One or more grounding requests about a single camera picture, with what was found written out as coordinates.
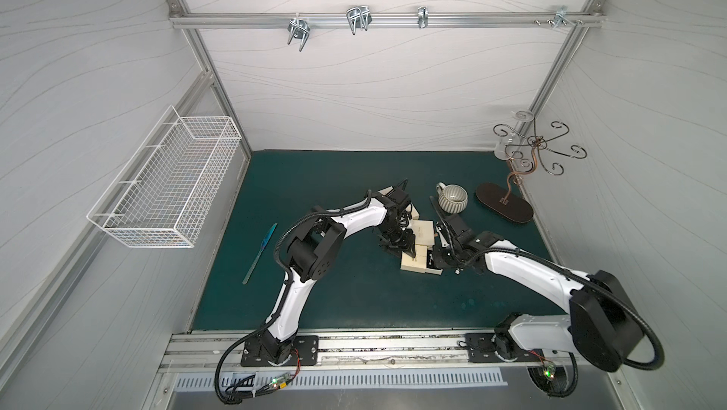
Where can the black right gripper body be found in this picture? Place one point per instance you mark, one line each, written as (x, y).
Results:
(446, 248)

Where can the cream drawer jewelry box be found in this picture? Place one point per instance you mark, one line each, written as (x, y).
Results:
(392, 194)

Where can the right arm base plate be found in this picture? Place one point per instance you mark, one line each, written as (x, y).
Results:
(490, 348)

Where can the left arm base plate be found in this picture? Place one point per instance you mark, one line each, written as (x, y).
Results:
(295, 350)

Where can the metal jewelry stand dark base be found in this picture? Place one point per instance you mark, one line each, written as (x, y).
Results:
(521, 147)

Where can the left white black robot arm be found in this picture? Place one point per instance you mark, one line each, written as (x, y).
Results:
(308, 250)

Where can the metal clamp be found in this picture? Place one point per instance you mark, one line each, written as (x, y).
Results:
(298, 29)
(423, 17)
(560, 20)
(358, 18)

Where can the white wire basket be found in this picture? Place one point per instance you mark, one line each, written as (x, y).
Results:
(162, 195)

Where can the grey ribbed ceramic mug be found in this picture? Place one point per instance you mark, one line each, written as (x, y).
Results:
(452, 199)

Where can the aluminium crossbar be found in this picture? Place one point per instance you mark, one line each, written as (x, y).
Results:
(380, 20)

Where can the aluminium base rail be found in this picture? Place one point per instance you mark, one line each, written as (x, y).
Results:
(335, 350)

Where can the white slotted cable duct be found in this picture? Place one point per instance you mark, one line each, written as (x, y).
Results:
(434, 378)

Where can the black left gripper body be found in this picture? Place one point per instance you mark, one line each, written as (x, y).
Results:
(398, 234)

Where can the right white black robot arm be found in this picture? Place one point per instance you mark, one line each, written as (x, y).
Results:
(597, 321)

